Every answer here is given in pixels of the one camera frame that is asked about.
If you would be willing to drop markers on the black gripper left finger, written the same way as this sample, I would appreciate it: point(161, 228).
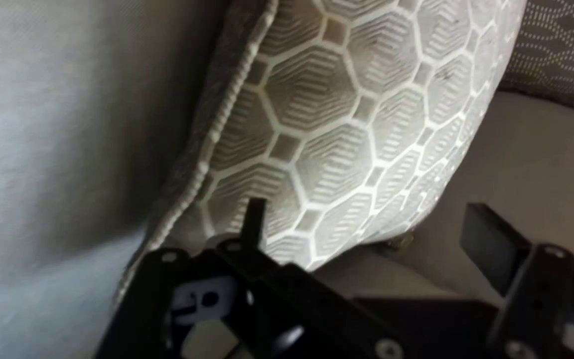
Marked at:
point(259, 320)

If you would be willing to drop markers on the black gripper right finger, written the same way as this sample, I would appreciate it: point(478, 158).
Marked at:
point(546, 306)

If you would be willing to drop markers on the honeycomb patterned pillow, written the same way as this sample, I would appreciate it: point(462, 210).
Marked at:
point(353, 120)

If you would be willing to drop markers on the dark patterned cushion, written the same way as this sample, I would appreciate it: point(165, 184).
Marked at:
point(566, 46)

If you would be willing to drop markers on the grey sofa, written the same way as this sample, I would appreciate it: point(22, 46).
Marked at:
point(48, 166)

